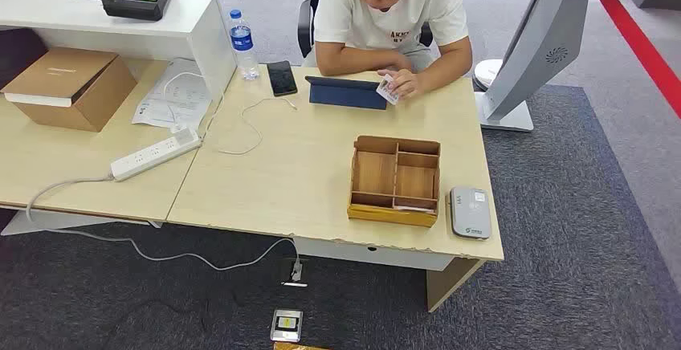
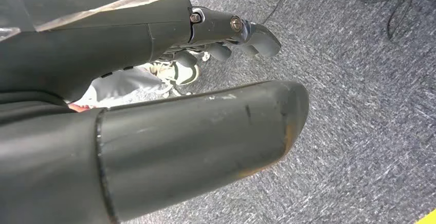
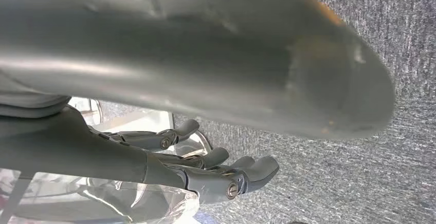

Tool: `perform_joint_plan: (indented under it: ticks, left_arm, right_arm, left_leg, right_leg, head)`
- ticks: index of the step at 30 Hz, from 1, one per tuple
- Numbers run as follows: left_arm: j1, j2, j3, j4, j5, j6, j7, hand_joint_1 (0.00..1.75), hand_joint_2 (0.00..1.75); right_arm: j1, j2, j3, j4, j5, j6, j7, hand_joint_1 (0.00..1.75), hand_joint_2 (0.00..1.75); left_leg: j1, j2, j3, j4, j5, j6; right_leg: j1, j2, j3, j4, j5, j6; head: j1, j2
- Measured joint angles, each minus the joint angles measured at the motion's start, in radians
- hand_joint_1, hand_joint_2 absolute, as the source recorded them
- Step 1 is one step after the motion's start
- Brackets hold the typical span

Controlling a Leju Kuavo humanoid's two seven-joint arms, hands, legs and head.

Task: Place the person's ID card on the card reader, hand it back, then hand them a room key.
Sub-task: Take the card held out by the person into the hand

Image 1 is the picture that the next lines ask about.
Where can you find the person's right hand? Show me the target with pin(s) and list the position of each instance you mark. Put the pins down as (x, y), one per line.
(401, 62)

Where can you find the person's left hand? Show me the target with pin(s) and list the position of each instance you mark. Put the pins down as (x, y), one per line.
(408, 84)

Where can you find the white ID card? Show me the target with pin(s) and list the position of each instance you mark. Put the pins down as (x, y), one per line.
(387, 92)

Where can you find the wooden compartment tray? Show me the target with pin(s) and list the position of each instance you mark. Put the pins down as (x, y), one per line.
(375, 174)

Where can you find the person's left forearm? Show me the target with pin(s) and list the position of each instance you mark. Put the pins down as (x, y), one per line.
(447, 71)

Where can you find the person's right forearm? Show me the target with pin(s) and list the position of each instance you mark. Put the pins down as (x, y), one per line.
(356, 60)

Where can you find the person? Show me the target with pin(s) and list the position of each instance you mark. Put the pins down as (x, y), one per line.
(372, 18)

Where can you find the white room key card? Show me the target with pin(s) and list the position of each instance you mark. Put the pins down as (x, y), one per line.
(415, 209)

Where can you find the grey card reader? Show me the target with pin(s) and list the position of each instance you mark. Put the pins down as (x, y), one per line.
(471, 214)

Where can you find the blue tablet case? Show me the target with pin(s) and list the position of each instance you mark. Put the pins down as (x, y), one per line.
(346, 96)

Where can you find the white round device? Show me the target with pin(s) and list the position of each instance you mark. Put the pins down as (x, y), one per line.
(485, 73)

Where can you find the black office chair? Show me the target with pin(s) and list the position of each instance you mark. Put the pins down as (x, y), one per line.
(306, 23)

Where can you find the white kiosk base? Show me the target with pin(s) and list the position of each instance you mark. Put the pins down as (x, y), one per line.
(510, 122)

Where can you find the black smartphone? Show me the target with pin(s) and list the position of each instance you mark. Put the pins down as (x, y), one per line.
(282, 78)

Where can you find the grey kiosk screen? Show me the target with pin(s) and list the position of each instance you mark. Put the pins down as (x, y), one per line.
(542, 39)

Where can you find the clear plastic water bottle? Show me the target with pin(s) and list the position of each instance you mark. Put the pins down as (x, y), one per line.
(243, 44)

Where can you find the white desk apron panel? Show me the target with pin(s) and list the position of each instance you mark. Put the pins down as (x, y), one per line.
(372, 254)

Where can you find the wooden desk leg panel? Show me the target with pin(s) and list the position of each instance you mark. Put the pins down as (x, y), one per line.
(447, 284)

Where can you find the floor plug outlet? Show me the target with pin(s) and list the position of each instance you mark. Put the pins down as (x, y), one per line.
(295, 276)

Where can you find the white shelf unit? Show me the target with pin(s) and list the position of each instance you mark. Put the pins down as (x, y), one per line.
(159, 23)

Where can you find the printed paper sheets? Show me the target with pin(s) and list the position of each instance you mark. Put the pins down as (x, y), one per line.
(159, 109)

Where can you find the white power strip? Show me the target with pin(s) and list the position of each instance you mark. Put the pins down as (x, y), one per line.
(154, 153)

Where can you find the silver floor socket box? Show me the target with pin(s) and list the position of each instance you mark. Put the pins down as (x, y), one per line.
(286, 325)

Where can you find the yellow floor marker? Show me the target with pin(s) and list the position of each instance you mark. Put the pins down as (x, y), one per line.
(298, 346)

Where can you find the brown cardboard box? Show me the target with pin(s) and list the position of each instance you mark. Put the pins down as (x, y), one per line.
(69, 87)

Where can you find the white desk support panel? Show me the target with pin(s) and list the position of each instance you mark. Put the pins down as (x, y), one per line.
(53, 222)

